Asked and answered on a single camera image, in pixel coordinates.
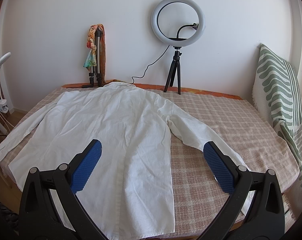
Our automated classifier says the pink plaid bed blanket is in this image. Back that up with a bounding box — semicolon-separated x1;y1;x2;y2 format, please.
0;82;298;239

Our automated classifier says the colourful orange scarf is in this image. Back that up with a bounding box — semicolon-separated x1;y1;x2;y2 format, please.
83;24;106;88

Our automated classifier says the white clip desk lamp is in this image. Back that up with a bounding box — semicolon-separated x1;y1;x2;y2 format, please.
0;52;11;113

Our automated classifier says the green white patterned pillow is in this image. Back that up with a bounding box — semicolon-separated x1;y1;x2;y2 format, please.
252;44;302;197

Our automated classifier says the white ring light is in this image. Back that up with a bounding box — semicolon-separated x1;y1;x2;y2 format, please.
150;0;206;47

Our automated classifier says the white button-up shirt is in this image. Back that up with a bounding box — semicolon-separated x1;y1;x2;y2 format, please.
0;81;249;239

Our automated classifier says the black phone holder gooseneck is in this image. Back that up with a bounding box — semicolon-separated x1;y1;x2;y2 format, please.
176;23;199;39

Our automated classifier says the black ring light cable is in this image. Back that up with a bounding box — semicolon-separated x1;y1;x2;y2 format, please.
130;44;171;84

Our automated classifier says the folded silver tripod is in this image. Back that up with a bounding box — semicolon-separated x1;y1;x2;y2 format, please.
84;25;103;88

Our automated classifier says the orange floral bed sheet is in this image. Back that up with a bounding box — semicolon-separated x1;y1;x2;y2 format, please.
62;83;242;100

